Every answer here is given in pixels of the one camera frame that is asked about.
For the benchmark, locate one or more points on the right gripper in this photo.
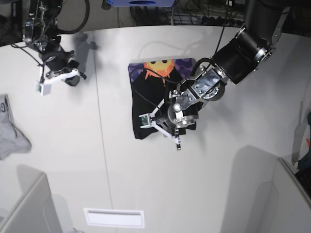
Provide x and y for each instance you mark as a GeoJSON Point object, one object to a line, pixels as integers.
{"type": "Point", "coordinates": [56, 59]}

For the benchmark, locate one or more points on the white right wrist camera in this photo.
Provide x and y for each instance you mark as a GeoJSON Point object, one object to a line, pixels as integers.
{"type": "Point", "coordinates": [54, 81]}

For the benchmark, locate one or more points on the white table label slot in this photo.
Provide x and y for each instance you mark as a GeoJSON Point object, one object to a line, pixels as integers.
{"type": "Point", "coordinates": [115, 218]}

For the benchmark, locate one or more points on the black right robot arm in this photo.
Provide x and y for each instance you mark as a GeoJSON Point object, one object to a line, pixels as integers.
{"type": "Point", "coordinates": [41, 34]}

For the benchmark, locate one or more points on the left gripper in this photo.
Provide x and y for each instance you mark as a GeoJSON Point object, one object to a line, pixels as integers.
{"type": "Point", "coordinates": [179, 119]}

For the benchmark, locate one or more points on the black T-shirt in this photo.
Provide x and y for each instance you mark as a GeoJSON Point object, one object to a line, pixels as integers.
{"type": "Point", "coordinates": [150, 82]}

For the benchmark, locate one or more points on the teal orange object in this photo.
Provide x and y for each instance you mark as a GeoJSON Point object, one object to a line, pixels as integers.
{"type": "Point", "coordinates": [305, 162]}

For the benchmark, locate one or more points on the grey folded garment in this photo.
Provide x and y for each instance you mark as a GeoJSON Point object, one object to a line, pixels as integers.
{"type": "Point", "coordinates": [12, 140]}

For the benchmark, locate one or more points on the black power strip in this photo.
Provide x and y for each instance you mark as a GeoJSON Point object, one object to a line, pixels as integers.
{"type": "Point", "coordinates": [201, 20]}

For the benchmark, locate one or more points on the white bin left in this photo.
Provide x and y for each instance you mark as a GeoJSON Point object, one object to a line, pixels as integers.
{"type": "Point", "coordinates": [34, 212]}

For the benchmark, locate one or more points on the blue box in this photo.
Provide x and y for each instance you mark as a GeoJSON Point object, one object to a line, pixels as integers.
{"type": "Point", "coordinates": [132, 3]}

